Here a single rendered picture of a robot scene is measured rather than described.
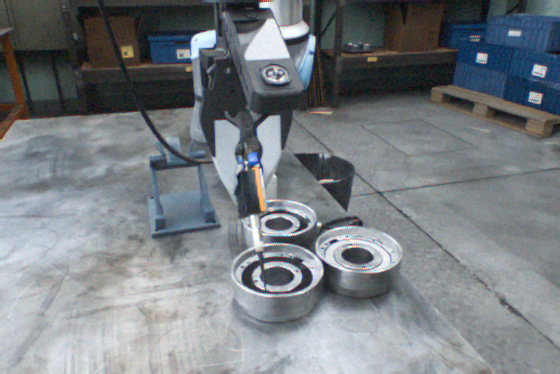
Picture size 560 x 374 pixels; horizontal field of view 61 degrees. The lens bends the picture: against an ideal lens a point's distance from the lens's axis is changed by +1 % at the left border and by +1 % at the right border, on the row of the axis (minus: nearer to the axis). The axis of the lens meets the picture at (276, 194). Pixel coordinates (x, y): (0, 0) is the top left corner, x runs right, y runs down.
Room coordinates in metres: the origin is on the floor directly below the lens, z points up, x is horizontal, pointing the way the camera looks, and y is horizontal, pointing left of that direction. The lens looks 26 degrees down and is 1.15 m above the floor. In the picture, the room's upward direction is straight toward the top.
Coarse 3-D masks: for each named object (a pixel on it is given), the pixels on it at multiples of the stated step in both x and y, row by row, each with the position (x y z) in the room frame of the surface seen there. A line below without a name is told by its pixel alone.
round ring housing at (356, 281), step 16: (320, 240) 0.51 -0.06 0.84; (336, 240) 0.52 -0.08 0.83; (368, 240) 0.52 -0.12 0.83; (384, 240) 0.51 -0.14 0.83; (320, 256) 0.46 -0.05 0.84; (336, 256) 0.48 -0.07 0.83; (352, 256) 0.50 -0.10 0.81; (368, 256) 0.50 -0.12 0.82; (400, 256) 0.46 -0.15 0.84; (336, 272) 0.44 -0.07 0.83; (352, 272) 0.43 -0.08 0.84; (368, 272) 0.43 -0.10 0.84; (384, 272) 0.44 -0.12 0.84; (400, 272) 0.47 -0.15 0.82; (336, 288) 0.45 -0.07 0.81; (352, 288) 0.43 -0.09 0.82; (368, 288) 0.43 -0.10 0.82; (384, 288) 0.45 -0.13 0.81
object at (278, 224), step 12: (276, 204) 0.61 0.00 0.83; (288, 204) 0.61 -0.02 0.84; (300, 204) 0.60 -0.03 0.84; (276, 216) 0.59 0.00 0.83; (288, 216) 0.59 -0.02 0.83; (312, 216) 0.58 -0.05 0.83; (264, 228) 0.55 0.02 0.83; (276, 228) 0.58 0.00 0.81; (288, 228) 0.58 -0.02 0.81; (312, 228) 0.54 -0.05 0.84; (252, 240) 0.53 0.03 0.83; (264, 240) 0.52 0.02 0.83; (276, 240) 0.51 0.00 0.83; (288, 240) 0.51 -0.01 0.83; (300, 240) 0.52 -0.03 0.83; (312, 240) 0.54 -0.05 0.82
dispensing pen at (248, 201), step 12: (240, 144) 0.49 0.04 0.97; (240, 156) 0.49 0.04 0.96; (240, 180) 0.45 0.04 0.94; (252, 180) 0.46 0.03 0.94; (240, 192) 0.46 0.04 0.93; (252, 192) 0.45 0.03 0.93; (240, 204) 0.46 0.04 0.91; (252, 204) 0.44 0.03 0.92; (240, 216) 0.45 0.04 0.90; (252, 216) 0.45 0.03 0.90; (252, 228) 0.44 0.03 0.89; (264, 276) 0.42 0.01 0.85
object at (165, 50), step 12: (156, 36) 4.22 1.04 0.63; (168, 36) 4.24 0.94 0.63; (180, 36) 3.92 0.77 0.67; (192, 36) 3.94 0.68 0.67; (156, 48) 3.89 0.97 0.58; (168, 48) 3.91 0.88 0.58; (180, 48) 3.94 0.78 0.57; (156, 60) 3.88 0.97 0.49; (168, 60) 3.91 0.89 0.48; (180, 60) 3.93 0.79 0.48
